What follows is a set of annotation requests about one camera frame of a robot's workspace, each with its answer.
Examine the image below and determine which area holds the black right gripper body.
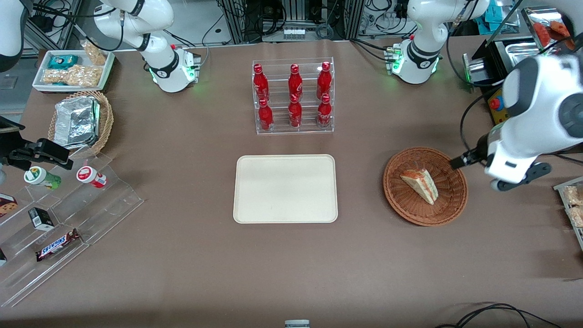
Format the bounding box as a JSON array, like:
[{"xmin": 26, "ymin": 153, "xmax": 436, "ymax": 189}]
[{"xmin": 0, "ymin": 143, "xmax": 42, "ymax": 172}]

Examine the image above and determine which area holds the triangular sandwich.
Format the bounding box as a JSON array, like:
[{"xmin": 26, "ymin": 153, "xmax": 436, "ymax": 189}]
[{"xmin": 400, "ymin": 168, "xmax": 439, "ymax": 206}]

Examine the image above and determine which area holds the light wicker basket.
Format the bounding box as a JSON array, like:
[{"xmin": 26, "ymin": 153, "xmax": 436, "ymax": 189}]
[{"xmin": 47, "ymin": 91, "xmax": 114, "ymax": 158}]

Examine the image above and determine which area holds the white snack tray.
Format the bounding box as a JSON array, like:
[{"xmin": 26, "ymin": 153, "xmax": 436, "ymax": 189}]
[{"xmin": 32, "ymin": 49, "xmax": 116, "ymax": 93}]

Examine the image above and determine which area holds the white tray with pastries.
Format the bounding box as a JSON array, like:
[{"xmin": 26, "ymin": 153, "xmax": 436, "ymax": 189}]
[{"xmin": 553, "ymin": 176, "xmax": 583, "ymax": 252}]

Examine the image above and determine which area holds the brown wicker basket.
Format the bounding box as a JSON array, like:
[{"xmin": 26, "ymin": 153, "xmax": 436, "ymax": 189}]
[{"xmin": 383, "ymin": 146, "xmax": 469, "ymax": 227}]

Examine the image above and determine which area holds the steel warmer tray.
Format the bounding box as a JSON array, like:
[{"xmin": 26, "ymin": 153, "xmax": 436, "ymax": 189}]
[{"xmin": 505, "ymin": 42, "xmax": 545, "ymax": 65}]

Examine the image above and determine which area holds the beige plastic tray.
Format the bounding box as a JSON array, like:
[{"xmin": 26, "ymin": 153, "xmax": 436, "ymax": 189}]
[{"xmin": 233, "ymin": 154, "xmax": 338, "ymax": 224}]

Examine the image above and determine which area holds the green white-lidded cup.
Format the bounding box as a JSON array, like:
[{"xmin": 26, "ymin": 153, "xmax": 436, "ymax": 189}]
[{"xmin": 24, "ymin": 166, "xmax": 62, "ymax": 190}]

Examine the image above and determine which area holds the red white-lidded cup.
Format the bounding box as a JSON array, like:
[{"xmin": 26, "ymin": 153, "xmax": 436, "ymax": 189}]
[{"xmin": 76, "ymin": 166, "xmax": 108, "ymax": 189}]

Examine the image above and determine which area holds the silver foil packet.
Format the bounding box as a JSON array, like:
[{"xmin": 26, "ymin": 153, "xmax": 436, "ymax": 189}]
[{"xmin": 53, "ymin": 96, "xmax": 101, "ymax": 149}]

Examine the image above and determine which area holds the brown cookie box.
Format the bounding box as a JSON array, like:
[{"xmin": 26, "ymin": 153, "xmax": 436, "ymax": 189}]
[{"xmin": 0, "ymin": 193, "xmax": 19, "ymax": 218}]

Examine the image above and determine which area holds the small black box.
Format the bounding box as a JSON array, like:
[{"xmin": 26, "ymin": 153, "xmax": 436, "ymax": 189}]
[{"xmin": 28, "ymin": 207, "xmax": 55, "ymax": 231}]

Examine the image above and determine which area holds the clear acrylic stepped shelf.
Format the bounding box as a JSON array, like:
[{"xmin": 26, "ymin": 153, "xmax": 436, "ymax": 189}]
[{"xmin": 0, "ymin": 152, "xmax": 145, "ymax": 308}]

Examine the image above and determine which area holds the large clear peanut bag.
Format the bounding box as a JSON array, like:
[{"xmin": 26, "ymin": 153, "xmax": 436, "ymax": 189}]
[{"xmin": 41, "ymin": 65, "xmax": 103, "ymax": 87}]

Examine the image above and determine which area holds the Snickers chocolate bar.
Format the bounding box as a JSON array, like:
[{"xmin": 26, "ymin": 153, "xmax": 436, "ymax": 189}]
[{"xmin": 35, "ymin": 229, "xmax": 82, "ymax": 262}]

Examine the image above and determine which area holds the teal snack packet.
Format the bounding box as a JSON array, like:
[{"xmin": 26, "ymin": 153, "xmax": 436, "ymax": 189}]
[{"xmin": 47, "ymin": 54, "xmax": 79, "ymax": 70}]

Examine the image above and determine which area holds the black food warmer cabinet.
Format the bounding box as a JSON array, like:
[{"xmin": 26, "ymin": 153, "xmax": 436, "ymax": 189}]
[{"xmin": 462, "ymin": 6, "xmax": 583, "ymax": 126}]

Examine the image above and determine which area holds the small clear snack bag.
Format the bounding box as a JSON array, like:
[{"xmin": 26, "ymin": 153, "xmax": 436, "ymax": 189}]
[{"xmin": 81, "ymin": 40, "xmax": 108, "ymax": 66}]

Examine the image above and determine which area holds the red packaged food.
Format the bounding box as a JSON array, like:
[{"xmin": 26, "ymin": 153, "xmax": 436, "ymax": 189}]
[{"xmin": 532, "ymin": 20, "xmax": 575, "ymax": 51}]

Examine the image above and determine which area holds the teal box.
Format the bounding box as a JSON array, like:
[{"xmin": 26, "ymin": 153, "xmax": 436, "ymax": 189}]
[{"xmin": 477, "ymin": 0, "xmax": 521, "ymax": 33}]

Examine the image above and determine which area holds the red cola bottle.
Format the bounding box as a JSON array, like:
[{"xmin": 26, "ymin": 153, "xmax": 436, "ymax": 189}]
[
  {"xmin": 317, "ymin": 93, "xmax": 333, "ymax": 129},
  {"xmin": 258, "ymin": 97, "xmax": 275, "ymax": 133},
  {"xmin": 288, "ymin": 94, "xmax": 303, "ymax": 129},
  {"xmin": 317, "ymin": 61, "xmax": 332, "ymax": 99},
  {"xmin": 288, "ymin": 63, "xmax": 304, "ymax": 99},
  {"xmin": 253, "ymin": 63, "xmax": 270, "ymax": 102}
]

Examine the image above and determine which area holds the clear acrylic bottle rack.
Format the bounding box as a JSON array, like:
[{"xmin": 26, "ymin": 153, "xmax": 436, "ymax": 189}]
[{"xmin": 252, "ymin": 57, "xmax": 335, "ymax": 135}]

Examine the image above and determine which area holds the black wrist mount plate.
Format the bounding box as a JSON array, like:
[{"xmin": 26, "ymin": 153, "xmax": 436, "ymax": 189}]
[{"xmin": 0, "ymin": 116, "xmax": 26, "ymax": 134}]

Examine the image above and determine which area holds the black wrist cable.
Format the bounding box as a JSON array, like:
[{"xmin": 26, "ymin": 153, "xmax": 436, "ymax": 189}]
[{"xmin": 459, "ymin": 89, "xmax": 501, "ymax": 156}]

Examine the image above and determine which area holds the black floor cable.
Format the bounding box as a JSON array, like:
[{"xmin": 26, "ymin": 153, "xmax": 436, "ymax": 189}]
[{"xmin": 434, "ymin": 302, "xmax": 562, "ymax": 328}]

